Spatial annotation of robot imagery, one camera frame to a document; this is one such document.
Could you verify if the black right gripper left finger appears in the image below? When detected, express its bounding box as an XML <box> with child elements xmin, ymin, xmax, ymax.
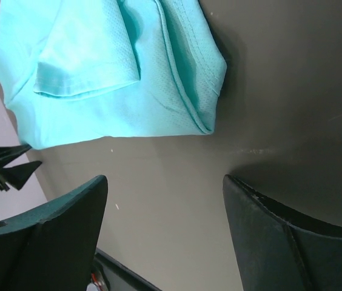
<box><xmin>0</xmin><ymin>175</ymin><xmax>108</xmax><ymax>290</ymax></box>

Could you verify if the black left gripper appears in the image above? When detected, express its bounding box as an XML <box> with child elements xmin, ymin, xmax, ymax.
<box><xmin>0</xmin><ymin>144</ymin><xmax>42</xmax><ymax>191</ymax></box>

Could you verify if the teal t shirt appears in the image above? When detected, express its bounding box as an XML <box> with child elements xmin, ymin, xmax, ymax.
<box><xmin>0</xmin><ymin>1</ymin><xmax>227</xmax><ymax>150</ymax></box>

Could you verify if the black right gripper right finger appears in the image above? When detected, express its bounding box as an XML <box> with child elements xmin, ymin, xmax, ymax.
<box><xmin>223</xmin><ymin>175</ymin><xmax>342</xmax><ymax>290</ymax></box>

